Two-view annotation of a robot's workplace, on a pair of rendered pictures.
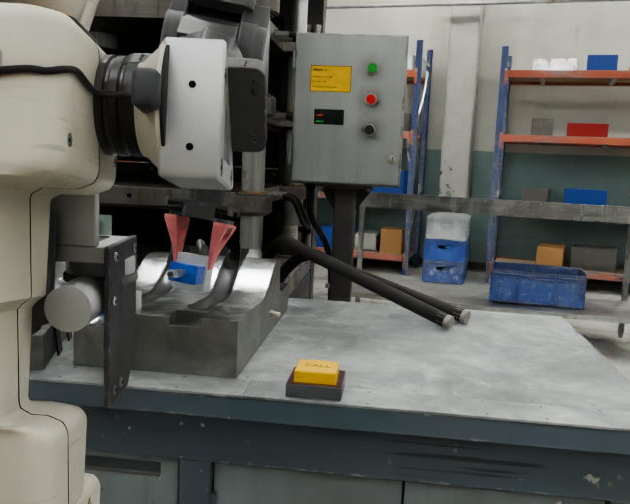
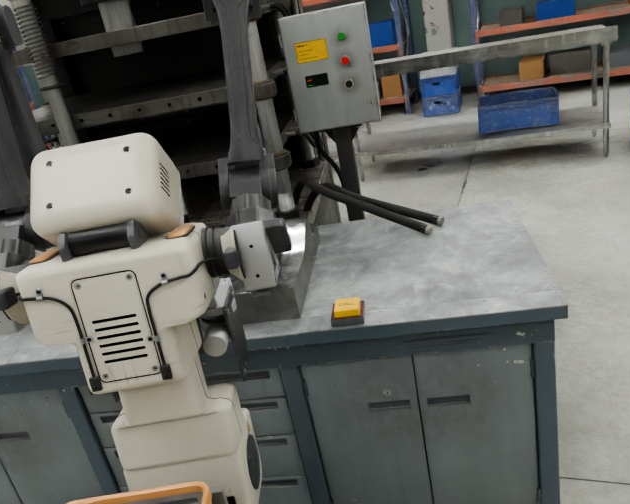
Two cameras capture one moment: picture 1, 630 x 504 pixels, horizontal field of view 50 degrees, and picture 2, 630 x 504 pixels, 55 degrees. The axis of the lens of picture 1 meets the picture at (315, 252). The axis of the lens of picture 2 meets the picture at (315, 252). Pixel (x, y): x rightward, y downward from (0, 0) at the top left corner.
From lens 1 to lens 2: 0.52 m
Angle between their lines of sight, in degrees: 16
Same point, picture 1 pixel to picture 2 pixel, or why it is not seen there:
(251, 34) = (267, 179)
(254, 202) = (278, 161)
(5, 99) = (174, 292)
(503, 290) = (490, 122)
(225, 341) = (288, 299)
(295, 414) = (340, 336)
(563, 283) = (539, 106)
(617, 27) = not seen: outside the picture
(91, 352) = not seen: hidden behind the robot
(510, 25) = not seen: outside the picture
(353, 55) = (324, 29)
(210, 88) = (260, 246)
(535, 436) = (480, 321)
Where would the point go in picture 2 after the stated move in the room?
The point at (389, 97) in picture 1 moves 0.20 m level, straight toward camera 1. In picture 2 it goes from (358, 55) to (357, 63)
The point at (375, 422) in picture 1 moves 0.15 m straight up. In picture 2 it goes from (387, 331) to (377, 275)
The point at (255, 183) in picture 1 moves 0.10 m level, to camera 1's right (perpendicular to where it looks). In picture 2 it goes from (275, 147) to (303, 142)
